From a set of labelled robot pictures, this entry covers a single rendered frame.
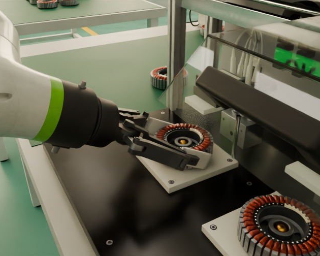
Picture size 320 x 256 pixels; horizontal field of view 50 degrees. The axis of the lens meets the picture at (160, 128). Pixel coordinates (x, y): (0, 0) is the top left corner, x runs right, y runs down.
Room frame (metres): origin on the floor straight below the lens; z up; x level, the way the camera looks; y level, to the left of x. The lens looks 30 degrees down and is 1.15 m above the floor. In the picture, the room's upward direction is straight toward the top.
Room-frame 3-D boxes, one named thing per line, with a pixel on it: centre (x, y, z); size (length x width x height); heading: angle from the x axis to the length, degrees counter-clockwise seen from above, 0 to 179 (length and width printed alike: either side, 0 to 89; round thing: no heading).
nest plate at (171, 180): (0.54, -0.04, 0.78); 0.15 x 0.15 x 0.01; 30
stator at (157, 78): (0.95, -0.03, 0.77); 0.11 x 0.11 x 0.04
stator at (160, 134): (0.54, -0.04, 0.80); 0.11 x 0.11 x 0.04
